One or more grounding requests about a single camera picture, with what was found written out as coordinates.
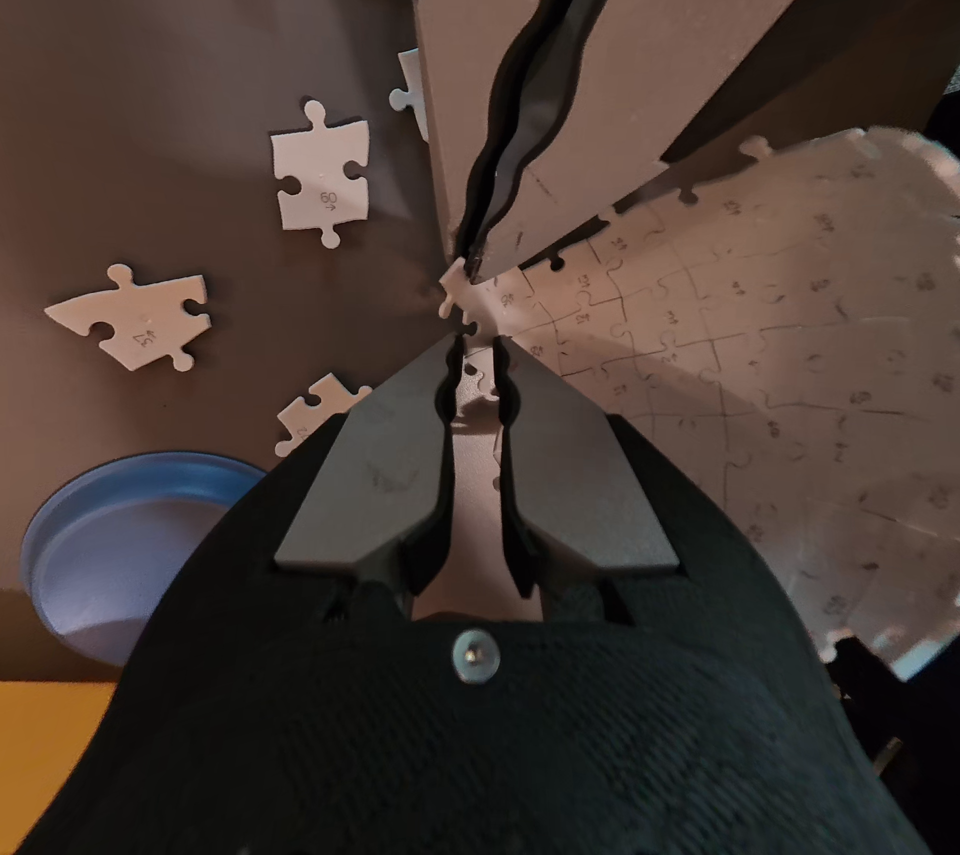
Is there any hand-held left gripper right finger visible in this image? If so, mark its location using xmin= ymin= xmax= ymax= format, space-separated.
xmin=491 ymin=336 xmax=681 ymax=622

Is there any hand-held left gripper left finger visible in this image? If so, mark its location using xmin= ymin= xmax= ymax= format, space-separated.
xmin=272 ymin=333 xmax=462 ymax=620

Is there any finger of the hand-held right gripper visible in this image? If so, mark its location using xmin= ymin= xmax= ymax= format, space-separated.
xmin=472 ymin=0 xmax=890 ymax=284
xmin=414 ymin=0 xmax=601 ymax=280

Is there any white and blue puzzle ball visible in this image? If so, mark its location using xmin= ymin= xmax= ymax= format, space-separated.
xmin=450 ymin=127 xmax=960 ymax=684

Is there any white puzzle piece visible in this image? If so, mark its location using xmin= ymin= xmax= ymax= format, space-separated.
xmin=437 ymin=257 xmax=481 ymax=337
xmin=270 ymin=99 xmax=372 ymax=250
xmin=273 ymin=372 xmax=374 ymax=459
xmin=43 ymin=264 xmax=213 ymax=374
xmin=388 ymin=47 xmax=430 ymax=144
xmin=461 ymin=348 xmax=502 ymax=421

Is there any blue round stand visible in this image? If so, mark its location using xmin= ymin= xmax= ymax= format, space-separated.
xmin=20 ymin=450 xmax=270 ymax=669

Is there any yellow plastic bin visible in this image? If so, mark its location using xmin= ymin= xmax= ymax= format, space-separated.
xmin=0 ymin=678 xmax=120 ymax=852

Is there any person's dark clothed body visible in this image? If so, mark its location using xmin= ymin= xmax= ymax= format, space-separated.
xmin=821 ymin=607 xmax=960 ymax=855

